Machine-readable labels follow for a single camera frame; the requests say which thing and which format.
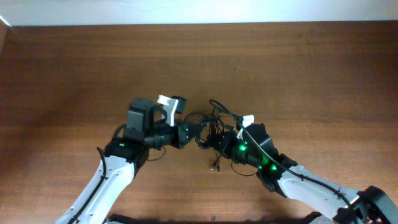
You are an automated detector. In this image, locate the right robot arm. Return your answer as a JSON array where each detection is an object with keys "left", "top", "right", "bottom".
[{"left": 206, "top": 124, "right": 397, "bottom": 223}]

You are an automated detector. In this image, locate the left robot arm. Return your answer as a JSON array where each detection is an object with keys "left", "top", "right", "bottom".
[{"left": 56, "top": 95, "right": 199, "bottom": 223}]

